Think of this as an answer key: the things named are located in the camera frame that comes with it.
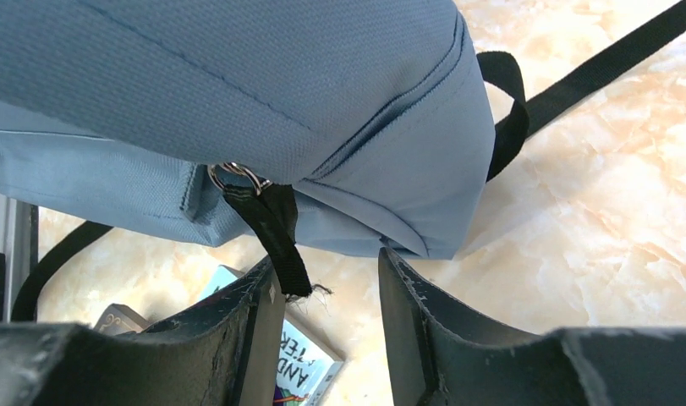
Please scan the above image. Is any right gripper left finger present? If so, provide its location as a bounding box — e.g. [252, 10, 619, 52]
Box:
[0, 259, 285, 405]

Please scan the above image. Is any blue student backpack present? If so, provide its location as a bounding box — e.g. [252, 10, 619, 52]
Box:
[0, 1, 686, 321]

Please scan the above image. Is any dark Tale of Two Cities book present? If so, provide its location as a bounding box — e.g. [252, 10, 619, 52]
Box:
[93, 304, 151, 336]

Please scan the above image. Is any aluminium frame profile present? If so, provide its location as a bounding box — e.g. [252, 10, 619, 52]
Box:
[0, 194, 38, 322]

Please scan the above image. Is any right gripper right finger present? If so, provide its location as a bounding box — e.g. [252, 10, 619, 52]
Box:
[378, 247, 686, 405]

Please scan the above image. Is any teal small book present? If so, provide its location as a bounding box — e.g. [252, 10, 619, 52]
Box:
[200, 264, 343, 405]

